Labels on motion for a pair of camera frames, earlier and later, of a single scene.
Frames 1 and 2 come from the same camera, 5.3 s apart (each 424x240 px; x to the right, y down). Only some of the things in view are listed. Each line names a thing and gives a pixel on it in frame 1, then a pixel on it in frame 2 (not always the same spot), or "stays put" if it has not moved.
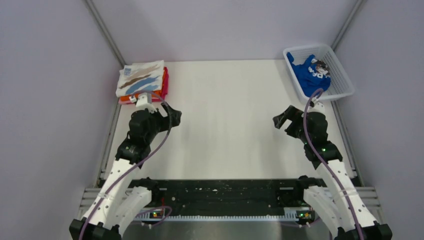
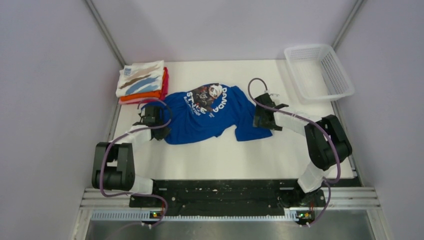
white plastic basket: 340,85 stays put
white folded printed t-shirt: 140,76 stays put
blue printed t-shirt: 309,80 to 216,110
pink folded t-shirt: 164,91 stays put
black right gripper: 292,113 to 258,121
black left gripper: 164,119 stays put
